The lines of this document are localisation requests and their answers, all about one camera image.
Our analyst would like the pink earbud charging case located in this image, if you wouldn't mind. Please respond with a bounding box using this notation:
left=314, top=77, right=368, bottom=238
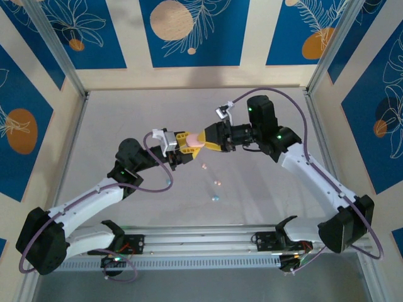
left=184, top=132, right=205, bottom=148

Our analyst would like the control circuit board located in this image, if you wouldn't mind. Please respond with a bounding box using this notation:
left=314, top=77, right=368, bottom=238
left=278, top=254, right=303, bottom=273
left=100, top=256, right=127, bottom=277

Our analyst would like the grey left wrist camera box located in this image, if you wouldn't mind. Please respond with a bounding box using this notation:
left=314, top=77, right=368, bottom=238
left=151, top=128, right=179, bottom=155

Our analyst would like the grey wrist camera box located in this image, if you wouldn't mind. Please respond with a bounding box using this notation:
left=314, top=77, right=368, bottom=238
left=214, top=100, right=236, bottom=126
left=151, top=128, right=179, bottom=155

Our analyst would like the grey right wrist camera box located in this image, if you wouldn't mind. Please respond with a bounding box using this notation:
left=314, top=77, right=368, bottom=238
left=214, top=100, right=236, bottom=126

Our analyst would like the aluminium table side rail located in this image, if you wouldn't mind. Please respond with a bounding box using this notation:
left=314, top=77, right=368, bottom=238
left=304, top=89, right=343, bottom=183
left=47, top=92, right=91, bottom=221

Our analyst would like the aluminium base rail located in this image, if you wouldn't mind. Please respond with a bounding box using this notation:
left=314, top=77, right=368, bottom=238
left=75, top=225, right=372, bottom=254

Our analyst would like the aluminium frame post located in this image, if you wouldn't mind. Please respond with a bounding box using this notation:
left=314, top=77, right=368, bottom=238
left=307, top=0, right=363, bottom=94
left=22, top=0, right=89, bottom=99

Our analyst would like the slotted grey cable duct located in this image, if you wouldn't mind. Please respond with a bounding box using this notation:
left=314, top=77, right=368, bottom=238
left=59, top=254, right=281, bottom=272

